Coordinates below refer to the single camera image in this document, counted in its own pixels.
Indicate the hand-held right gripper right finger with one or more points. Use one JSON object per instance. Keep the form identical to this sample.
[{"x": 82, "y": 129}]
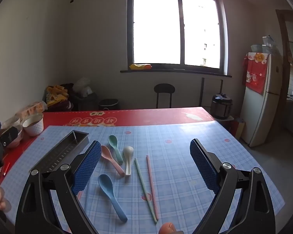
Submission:
[{"x": 205, "y": 168}]

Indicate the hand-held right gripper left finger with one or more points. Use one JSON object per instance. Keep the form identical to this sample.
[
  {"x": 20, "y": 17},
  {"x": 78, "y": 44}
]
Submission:
[{"x": 88, "y": 165}]

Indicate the pink plastic spoon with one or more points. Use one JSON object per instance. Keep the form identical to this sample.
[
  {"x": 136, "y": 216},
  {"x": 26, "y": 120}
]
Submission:
[{"x": 106, "y": 153}]

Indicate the blue plastic spoon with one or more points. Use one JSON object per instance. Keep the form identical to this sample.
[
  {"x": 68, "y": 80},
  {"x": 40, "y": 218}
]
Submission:
[{"x": 105, "y": 184}]

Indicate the metal utensil tray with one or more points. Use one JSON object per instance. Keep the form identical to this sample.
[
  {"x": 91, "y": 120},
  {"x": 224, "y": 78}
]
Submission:
[{"x": 63, "y": 148}]

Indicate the green plastic spoon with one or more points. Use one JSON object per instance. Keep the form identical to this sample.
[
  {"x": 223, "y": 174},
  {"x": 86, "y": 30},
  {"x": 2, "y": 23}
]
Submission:
[{"x": 113, "y": 141}]

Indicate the white plastic spoon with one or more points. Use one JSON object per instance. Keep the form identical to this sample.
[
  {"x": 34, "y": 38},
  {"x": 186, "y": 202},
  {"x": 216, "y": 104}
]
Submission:
[{"x": 128, "y": 151}]

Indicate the green chopstick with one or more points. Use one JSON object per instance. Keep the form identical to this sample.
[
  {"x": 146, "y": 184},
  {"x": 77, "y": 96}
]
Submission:
[{"x": 142, "y": 187}]

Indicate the blue plaid tablecloth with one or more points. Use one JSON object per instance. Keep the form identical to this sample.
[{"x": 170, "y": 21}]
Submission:
[{"x": 180, "y": 163}]

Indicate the white dimpled bowl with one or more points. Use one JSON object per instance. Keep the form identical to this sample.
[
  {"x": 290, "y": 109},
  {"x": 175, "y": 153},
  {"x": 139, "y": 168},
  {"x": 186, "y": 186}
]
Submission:
[{"x": 35, "y": 128}]

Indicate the red pen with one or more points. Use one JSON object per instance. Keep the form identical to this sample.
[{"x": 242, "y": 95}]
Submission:
[{"x": 6, "y": 169}]

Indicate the orange white snack packets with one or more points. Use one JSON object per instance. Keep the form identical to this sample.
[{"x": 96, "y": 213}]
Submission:
[{"x": 31, "y": 108}]

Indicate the small side table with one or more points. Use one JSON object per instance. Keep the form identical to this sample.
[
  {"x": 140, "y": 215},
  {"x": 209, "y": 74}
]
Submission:
[{"x": 228, "y": 118}]

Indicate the yellow crumpled bag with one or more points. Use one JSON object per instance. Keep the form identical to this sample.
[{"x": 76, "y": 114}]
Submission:
[{"x": 55, "y": 95}]

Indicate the dark clothes pile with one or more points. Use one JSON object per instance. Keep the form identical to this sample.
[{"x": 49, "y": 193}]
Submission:
[{"x": 63, "y": 107}]

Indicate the black bin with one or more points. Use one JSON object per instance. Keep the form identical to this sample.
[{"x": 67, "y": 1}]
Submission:
[{"x": 85, "y": 102}]

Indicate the black pressure cooker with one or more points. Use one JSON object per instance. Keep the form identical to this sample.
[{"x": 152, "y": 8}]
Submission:
[{"x": 221, "y": 106}]

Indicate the black round appliance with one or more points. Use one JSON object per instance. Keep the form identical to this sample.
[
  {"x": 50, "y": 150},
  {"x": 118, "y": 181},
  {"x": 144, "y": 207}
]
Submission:
[{"x": 108, "y": 104}]

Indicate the white refrigerator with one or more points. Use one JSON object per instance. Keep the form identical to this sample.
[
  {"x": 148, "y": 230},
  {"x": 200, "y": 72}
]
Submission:
[{"x": 258, "y": 117}]

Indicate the red printed tablecloth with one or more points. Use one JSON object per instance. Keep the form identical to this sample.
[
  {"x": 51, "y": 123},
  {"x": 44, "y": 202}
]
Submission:
[{"x": 149, "y": 117}]

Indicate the white plastic bag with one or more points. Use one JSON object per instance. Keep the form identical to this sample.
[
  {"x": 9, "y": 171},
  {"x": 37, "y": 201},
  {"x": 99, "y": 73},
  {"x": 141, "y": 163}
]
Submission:
[{"x": 83, "y": 85}]

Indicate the black round chair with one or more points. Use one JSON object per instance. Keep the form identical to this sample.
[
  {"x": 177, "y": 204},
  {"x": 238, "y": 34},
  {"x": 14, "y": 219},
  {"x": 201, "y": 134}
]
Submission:
[{"x": 164, "y": 88}]

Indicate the red printed cloth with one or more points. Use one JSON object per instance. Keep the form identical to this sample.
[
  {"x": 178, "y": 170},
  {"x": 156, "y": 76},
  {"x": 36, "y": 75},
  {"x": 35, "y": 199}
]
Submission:
[{"x": 255, "y": 78}]

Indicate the yellow packet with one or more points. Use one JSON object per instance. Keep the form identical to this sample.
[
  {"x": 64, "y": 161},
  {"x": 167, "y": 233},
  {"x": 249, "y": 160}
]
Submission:
[{"x": 140, "y": 66}]

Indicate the clear plastic bowl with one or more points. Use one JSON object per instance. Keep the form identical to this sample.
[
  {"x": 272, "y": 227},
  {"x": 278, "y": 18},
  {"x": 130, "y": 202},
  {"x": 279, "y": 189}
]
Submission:
[{"x": 256, "y": 48}]

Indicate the clear plastic container stack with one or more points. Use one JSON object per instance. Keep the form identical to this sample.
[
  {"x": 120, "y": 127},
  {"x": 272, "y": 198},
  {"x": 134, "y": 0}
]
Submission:
[{"x": 268, "y": 45}]

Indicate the dark framed window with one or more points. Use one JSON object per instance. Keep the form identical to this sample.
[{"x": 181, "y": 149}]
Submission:
[{"x": 156, "y": 24}]

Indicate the brown wooden door frame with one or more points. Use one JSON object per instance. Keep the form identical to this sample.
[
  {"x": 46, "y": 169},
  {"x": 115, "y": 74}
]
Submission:
[{"x": 280, "y": 41}]

